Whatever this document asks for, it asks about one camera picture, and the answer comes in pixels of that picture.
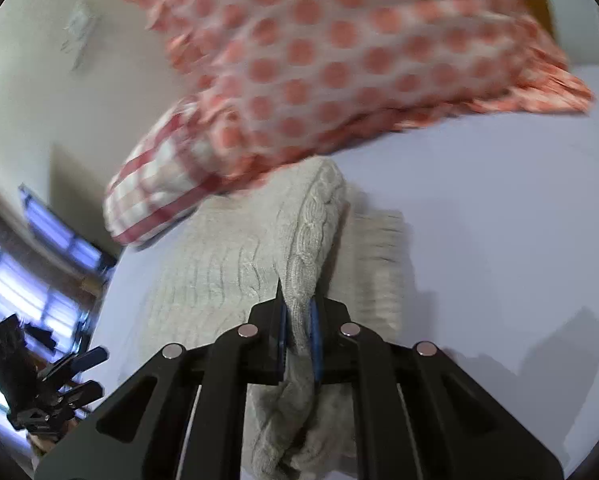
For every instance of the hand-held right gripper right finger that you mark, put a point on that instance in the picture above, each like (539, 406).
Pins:
(316, 342)

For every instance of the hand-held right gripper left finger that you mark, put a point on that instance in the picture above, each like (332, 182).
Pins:
(282, 332)

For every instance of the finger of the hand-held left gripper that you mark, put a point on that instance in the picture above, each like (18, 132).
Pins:
(81, 392)
(86, 357)

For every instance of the bright window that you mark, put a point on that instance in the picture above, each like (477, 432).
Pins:
(14, 285)

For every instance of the black flat screen television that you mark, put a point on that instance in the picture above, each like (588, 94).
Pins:
(64, 230)

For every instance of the red checked pillow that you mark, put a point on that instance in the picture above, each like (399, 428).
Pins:
(159, 190)

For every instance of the bed with lilac sheet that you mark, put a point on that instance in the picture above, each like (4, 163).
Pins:
(479, 235)

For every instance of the pink polka dot pillow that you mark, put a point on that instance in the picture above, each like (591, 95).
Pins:
(339, 60)

